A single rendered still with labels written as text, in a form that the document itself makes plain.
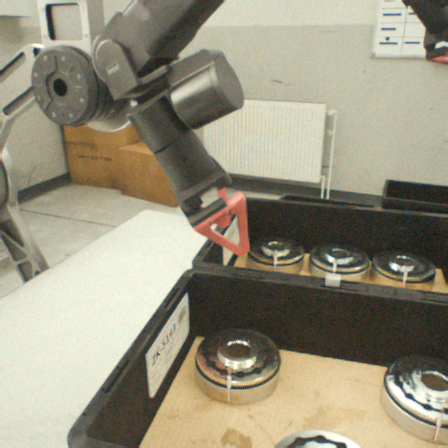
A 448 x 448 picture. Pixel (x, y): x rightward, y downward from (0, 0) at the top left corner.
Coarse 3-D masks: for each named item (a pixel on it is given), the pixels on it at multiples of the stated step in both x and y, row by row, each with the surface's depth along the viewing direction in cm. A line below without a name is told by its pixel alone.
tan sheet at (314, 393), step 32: (192, 352) 58; (288, 352) 58; (192, 384) 53; (288, 384) 53; (320, 384) 53; (352, 384) 53; (160, 416) 48; (192, 416) 48; (224, 416) 48; (256, 416) 48; (288, 416) 48; (320, 416) 48; (352, 416) 48; (384, 416) 48
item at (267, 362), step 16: (208, 336) 56; (224, 336) 57; (240, 336) 56; (256, 336) 56; (208, 352) 54; (272, 352) 54; (208, 368) 51; (224, 368) 51; (240, 368) 51; (256, 368) 51; (272, 368) 51; (224, 384) 49; (240, 384) 49
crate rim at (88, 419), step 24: (288, 288) 55; (312, 288) 54; (336, 288) 54; (360, 288) 54; (168, 312) 50; (144, 336) 45; (120, 360) 42; (120, 384) 39; (96, 408) 36; (72, 432) 34
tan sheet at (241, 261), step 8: (240, 256) 84; (304, 256) 84; (240, 264) 81; (304, 264) 81; (304, 272) 78; (368, 272) 78; (440, 272) 78; (368, 280) 76; (440, 280) 76; (440, 288) 73
